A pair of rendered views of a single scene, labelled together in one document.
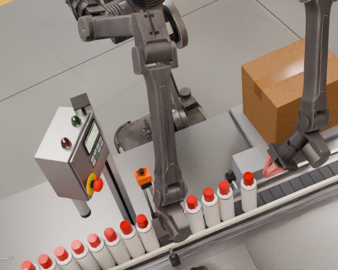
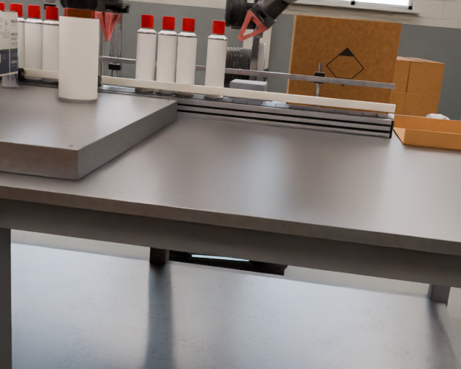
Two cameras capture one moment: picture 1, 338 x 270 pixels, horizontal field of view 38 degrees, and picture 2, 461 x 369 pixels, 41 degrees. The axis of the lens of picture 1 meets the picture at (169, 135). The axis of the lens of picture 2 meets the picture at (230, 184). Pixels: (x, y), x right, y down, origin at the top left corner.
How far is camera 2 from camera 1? 1.72 m
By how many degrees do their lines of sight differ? 39
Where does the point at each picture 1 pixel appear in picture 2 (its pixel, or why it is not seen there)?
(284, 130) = (303, 66)
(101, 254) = (31, 31)
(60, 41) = not seen: hidden behind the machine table
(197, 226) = (140, 66)
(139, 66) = not seen: outside the picture
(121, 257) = (47, 57)
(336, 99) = (377, 58)
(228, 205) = (184, 52)
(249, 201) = (210, 66)
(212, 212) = (162, 50)
